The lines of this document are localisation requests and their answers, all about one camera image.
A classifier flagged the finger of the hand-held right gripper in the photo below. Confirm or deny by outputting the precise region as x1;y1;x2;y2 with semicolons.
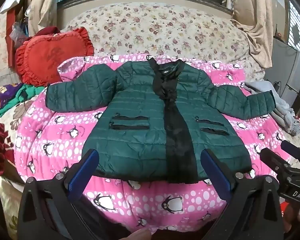
259;147;292;174
281;140;300;159

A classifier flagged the white cabinet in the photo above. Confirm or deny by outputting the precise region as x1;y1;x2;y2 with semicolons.
265;39;300;108

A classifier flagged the dark green puffer jacket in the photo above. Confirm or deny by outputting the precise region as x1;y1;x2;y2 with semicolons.
45;58;276;183

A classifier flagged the beige flowered bedspread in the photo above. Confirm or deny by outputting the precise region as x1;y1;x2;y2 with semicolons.
0;87;50;160

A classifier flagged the beige curtain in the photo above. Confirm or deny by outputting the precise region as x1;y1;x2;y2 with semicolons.
27;0;63;39
230;0;275;68

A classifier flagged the floral bed quilt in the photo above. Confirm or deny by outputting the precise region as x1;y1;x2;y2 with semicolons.
65;2;265;85

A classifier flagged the red ruffled heart pillow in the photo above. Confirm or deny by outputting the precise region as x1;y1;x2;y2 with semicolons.
15;27;95;87

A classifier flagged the purple cloth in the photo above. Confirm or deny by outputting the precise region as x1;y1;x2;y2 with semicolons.
0;84;23;108

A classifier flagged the green cloth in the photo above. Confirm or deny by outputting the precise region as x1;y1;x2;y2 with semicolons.
0;84;47;117

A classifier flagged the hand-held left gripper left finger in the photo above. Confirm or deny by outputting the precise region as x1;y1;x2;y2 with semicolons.
17;149;99;240

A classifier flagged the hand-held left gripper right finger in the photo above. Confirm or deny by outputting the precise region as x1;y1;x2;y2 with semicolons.
201;148;284;240

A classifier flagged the pink penguin print blanket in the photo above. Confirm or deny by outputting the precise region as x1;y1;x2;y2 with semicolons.
14;52;294;233

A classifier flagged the person's left hand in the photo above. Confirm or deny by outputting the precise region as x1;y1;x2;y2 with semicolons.
125;229;152;240

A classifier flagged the grey clothes pile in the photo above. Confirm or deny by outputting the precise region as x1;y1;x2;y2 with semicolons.
244;80;300;135

